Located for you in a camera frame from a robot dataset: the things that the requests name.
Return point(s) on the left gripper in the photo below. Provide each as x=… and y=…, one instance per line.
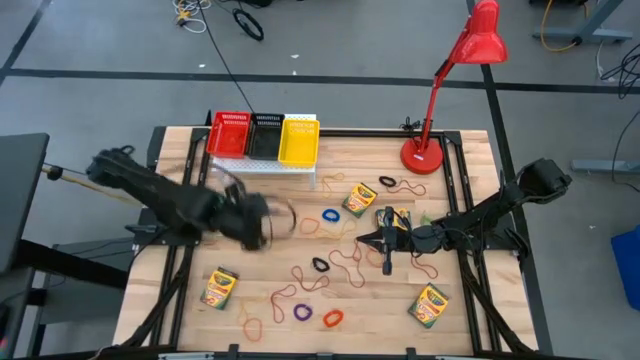
x=245, y=222

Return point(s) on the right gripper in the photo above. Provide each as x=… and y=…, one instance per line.
x=420, y=239

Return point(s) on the orange rubber band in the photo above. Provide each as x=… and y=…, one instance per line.
x=301, y=227
x=245, y=330

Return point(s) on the yellow green crayon box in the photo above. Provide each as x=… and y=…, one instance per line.
x=219, y=289
x=402, y=217
x=359, y=200
x=428, y=305

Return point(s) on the blue coil wristband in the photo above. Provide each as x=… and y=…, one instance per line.
x=323, y=215

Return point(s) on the black coil wristband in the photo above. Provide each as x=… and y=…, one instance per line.
x=381, y=181
x=314, y=263

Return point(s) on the yellow plastic basket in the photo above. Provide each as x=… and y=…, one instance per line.
x=299, y=145

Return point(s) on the black plastic basket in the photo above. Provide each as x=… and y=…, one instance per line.
x=265, y=140

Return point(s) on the purple coil wristband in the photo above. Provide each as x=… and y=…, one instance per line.
x=295, y=312

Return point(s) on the yellow rubber band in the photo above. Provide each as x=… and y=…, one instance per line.
x=345, y=235
x=323, y=186
x=240, y=312

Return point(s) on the red plastic basket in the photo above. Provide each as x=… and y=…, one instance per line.
x=227, y=137

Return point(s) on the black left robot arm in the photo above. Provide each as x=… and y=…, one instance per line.
x=150, y=192

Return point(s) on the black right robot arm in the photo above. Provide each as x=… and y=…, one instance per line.
x=500, y=205

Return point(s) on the grey metal desk foot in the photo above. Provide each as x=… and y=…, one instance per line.
x=600, y=166

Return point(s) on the dark grey desk top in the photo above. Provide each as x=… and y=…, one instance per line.
x=20, y=200

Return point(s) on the grey metal desk leg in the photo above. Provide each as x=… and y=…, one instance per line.
x=585, y=36

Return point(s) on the white perforated metal shelf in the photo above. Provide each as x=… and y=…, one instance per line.
x=260, y=166

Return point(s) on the orange coil wristband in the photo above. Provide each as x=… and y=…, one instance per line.
x=325, y=319

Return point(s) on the blue plastic bin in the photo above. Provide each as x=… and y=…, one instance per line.
x=627, y=270

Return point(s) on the black desk frame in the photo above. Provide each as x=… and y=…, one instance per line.
x=60, y=260

